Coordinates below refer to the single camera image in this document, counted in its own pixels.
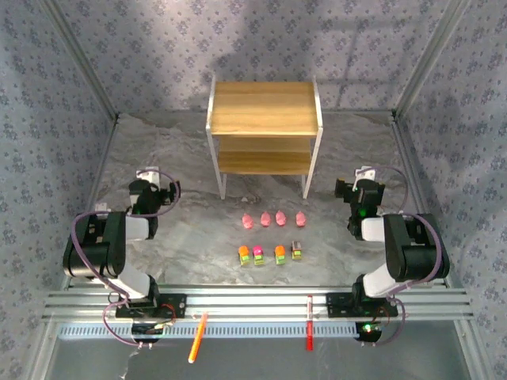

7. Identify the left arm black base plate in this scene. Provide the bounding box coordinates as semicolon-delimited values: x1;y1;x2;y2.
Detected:
115;294;187;320

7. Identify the red marker pen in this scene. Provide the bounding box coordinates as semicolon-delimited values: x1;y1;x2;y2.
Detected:
304;294;314;352

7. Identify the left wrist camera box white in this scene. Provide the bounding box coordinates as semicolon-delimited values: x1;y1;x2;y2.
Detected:
135;167;161;186

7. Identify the wooden shelf white metal frame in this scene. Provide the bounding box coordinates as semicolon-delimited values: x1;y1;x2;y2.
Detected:
204;74;324;201

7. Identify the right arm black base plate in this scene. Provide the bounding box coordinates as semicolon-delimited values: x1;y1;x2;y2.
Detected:
325;292;399;320

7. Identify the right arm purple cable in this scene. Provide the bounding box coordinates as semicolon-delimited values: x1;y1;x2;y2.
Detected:
366;165;448;348

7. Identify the aluminium frame floor profile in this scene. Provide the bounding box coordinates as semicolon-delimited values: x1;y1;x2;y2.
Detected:
390;112;456;288
59;114;120;290

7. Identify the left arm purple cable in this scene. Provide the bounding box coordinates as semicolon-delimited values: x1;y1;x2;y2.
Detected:
72;170;181;348

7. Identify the aluminium mounting rail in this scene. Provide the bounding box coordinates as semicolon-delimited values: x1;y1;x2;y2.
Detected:
39;287;476;322

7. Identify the slotted grey cable duct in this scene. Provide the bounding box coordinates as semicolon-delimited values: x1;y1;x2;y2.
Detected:
59;322;360;340

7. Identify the aluminium frame post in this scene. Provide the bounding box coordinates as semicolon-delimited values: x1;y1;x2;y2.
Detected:
37;0;120;122
391;0;475;120

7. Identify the orange marker pen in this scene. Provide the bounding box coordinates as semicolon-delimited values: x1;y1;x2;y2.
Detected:
188;311;210;364

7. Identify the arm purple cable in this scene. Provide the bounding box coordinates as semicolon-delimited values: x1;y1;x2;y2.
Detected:
72;170;181;348
366;165;448;348

